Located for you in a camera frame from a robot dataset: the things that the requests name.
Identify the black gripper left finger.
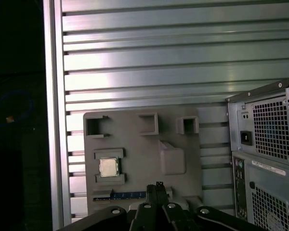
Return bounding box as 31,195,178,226
60,184,158,231

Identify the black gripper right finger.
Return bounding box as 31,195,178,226
156,181,264,231

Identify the silver square CPU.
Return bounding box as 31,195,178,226
99,157,119,178

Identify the green RAM stick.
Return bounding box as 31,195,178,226
93,191,148,201

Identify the grey plastic parts rack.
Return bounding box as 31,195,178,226
83,105,204,226

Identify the black PC case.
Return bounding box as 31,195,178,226
225,77,289,231

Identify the grey power supply unit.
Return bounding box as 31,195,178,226
236,95,289,162

